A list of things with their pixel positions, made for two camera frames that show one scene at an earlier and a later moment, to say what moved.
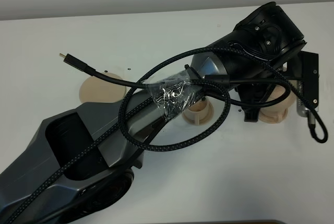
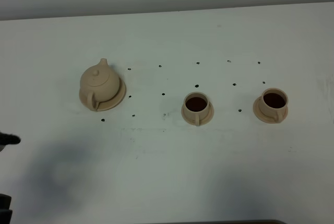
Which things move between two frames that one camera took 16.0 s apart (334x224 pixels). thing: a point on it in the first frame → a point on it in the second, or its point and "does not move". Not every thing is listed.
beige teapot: x=277 y=112 → x=100 y=82
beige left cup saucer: x=205 y=120 does not move
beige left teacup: x=198 y=111 does not move
